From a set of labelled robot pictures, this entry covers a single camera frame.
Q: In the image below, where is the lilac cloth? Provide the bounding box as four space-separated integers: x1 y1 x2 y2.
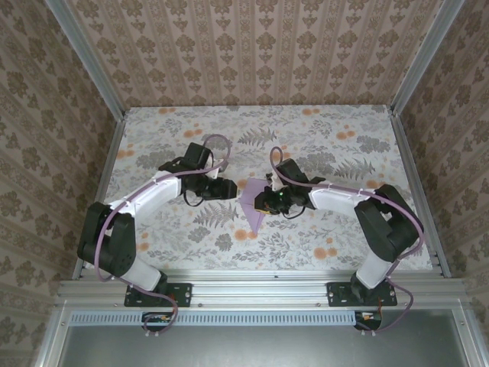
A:
239 176 274 235

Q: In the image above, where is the floral patterned table cover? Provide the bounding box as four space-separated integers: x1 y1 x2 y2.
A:
83 106 435 271

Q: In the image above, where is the grey metal panel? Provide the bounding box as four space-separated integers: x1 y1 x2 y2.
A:
57 324 469 367

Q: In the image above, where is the aluminium frame cross beam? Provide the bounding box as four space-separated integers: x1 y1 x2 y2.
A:
57 268 468 307

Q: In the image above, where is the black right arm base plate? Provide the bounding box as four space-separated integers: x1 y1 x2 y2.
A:
327 281 398 307

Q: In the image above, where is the grey slotted cable duct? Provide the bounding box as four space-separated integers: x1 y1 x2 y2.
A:
70 310 383 326

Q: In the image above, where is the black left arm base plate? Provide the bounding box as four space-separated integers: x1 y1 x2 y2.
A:
125 281 193 307

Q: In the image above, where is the aluminium table side rail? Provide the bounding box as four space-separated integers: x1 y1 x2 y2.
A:
72 114 127 279
389 109 452 279

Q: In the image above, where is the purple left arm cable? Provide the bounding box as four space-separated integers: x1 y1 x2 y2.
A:
92 133 233 339

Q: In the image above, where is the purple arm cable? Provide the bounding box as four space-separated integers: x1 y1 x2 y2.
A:
269 146 426 338
92 133 233 339

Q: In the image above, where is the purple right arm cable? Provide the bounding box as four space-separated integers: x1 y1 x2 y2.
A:
269 146 426 338

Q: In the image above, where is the small electronics board with wires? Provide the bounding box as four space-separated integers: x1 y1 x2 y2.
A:
353 310 384 332
141 311 173 333

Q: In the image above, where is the aluminium frame post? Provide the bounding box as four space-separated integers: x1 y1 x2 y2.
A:
391 0 448 115
47 0 127 122

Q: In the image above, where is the aluminium lower frame rail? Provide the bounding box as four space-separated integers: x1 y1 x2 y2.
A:
32 301 73 367
450 305 486 367

